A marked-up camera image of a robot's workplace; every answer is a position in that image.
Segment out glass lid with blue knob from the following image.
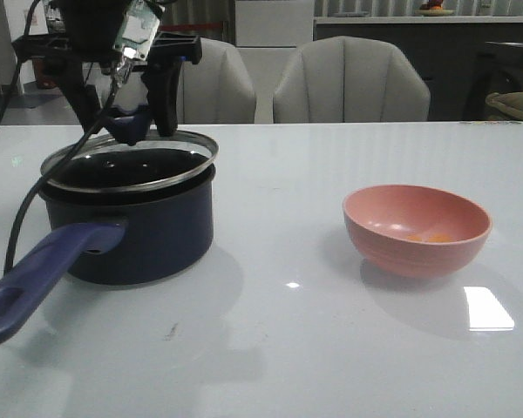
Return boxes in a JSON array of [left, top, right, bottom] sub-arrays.
[[41, 117, 219, 194]]

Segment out fruit plate on counter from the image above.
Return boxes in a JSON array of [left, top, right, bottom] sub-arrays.
[[416, 0, 454, 17]]

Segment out white cabinet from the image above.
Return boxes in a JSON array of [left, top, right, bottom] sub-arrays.
[[234, 1, 315, 124]]

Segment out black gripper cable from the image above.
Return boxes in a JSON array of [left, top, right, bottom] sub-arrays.
[[0, 0, 127, 273]]

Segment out right grey upholstered chair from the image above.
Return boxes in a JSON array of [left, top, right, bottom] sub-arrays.
[[272, 36, 431, 124]]

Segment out green circuit board camera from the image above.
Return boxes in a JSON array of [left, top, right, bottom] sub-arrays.
[[112, 0, 165, 61]]

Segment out grey upholstered chair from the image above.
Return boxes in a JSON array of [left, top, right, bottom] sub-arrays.
[[272, 36, 431, 124], [177, 37, 256, 125]]

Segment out left grey upholstered chair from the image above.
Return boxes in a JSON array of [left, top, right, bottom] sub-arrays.
[[177, 37, 256, 125]]

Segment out pink plastic bowl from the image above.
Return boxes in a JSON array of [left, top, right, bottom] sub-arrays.
[[343, 185, 492, 279]]

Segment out red trash bin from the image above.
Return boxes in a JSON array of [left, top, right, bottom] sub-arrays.
[[31, 57, 57, 90]]

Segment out dark grey counter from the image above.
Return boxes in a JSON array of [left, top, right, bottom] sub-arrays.
[[314, 16, 523, 121]]

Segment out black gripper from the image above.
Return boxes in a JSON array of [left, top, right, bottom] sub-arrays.
[[12, 1, 202, 137]]

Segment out orange ham pieces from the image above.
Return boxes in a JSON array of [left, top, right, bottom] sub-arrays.
[[405, 233, 453, 243]]

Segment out dark blue saucepan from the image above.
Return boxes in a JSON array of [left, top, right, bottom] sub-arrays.
[[0, 165, 215, 344]]

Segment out beige cushion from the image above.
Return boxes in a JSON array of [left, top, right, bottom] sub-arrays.
[[485, 91, 523, 121]]

